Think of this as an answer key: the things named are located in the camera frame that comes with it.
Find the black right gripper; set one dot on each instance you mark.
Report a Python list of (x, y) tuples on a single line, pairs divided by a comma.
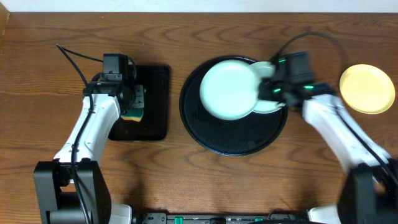
[(262, 92)]

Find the round black tray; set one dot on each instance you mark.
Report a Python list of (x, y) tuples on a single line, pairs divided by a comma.
[(247, 135)]

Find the yellow plastic plate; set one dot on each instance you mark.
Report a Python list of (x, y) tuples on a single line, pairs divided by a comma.
[(367, 89)]

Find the light green plate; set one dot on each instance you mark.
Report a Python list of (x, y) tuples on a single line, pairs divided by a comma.
[(264, 71), (229, 90)]

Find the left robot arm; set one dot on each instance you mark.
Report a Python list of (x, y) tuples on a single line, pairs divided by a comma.
[(71, 188)]

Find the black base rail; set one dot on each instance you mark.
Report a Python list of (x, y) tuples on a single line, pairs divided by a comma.
[(163, 218)]

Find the black rectangular sponge tray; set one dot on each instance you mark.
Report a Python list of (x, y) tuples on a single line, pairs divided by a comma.
[(153, 125)]

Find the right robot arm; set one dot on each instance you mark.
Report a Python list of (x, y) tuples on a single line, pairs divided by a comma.
[(369, 194)]

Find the green yellow sponge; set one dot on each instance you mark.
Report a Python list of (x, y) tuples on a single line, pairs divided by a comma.
[(133, 115)]

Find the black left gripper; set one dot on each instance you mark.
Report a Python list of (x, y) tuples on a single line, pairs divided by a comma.
[(138, 97)]

